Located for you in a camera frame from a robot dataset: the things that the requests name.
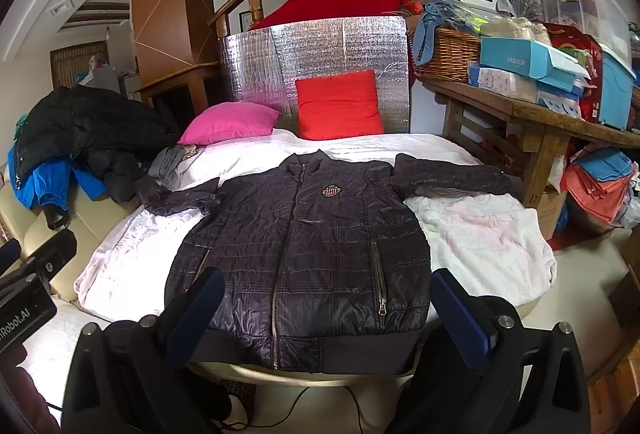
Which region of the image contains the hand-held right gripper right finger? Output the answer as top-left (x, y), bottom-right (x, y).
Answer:
top-left (390, 268), bottom-right (593, 434)

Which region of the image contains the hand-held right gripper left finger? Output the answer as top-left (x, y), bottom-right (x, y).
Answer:
top-left (60, 266), bottom-right (226, 434)

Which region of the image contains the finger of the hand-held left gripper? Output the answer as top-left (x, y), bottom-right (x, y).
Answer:
top-left (0, 229), bottom-right (77, 287)

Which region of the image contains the dark quilted zip jacket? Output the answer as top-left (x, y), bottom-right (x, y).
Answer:
top-left (135, 153), bottom-right (512, 373)

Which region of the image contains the pile of dark clothes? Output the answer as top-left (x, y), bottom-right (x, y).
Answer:
top-left (15, 85), bottom-right (179, 203)

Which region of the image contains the stack of folded clothes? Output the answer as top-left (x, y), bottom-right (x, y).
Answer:
top-left (562, 146), bottom-right (640, 225)

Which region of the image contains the cream sofa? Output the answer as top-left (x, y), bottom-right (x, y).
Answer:
top-left (0, 184), bottom-right (146, 315)

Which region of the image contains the blue garment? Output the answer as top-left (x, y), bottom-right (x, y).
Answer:
top-left (7, 144), bottom-right (108, 211)

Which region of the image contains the white bed sheet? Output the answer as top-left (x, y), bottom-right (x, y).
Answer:
top-left (74, 130), bottom-right (558, 322)

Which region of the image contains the cardboard box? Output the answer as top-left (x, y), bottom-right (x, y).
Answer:
top-left (525, 186), bottom-right (569, 240)

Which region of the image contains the clear plastic bag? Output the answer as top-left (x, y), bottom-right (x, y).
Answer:
top-left (147, 145), bottom-right (203, 180)

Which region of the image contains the magenta folded cloth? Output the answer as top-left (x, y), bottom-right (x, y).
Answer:
top-left (177, 103), bottom-right (281, 146)

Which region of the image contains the wooden table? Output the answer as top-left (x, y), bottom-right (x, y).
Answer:
top-left (412, 71), bottom-right (640, 210)

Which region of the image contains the white patterned box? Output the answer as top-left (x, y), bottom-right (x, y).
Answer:
top-left (469, 64), bottom-right (541, 103)

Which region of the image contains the red folded cloth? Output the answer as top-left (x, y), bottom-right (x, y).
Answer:
top-left (295, 70), bottom-right (385, 141)

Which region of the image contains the wicker basket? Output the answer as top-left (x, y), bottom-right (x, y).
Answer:
top-left (409, 28), bottom-right (482, 84)

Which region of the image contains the blue shoebox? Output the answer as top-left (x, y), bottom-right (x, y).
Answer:
top-left (480, 36), bottom-right (591, 84)

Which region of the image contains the blue plastic bin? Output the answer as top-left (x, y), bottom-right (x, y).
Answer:
top-left (597, 45), bottom-right (639, 131)

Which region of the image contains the silver foil insulation panel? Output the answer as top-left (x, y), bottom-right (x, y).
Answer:
top-left (218, 16), bottom-right (411, 135)

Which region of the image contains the light blue cloth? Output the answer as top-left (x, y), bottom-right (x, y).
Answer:
top-left (415, 3), bottom-right (481, 65)

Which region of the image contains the cream folded cloth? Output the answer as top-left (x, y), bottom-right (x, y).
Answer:
top-left (480, 16), bottom-right (551, 46)

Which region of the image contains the red printed bag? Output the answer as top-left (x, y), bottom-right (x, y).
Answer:
top-left (542, 23), bottom-right (604, 122)

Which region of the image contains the dark plastic bag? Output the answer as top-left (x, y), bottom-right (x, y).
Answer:
top-left (497, 0), bottom-right (546, 22)

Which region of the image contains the clear plastic storage box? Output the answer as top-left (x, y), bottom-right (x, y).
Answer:
top-left (537, 0), bottom-right (633, 61)

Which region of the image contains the black cable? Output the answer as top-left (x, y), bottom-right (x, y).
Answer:
top-left (220, 384), bottom-right (366, 434)

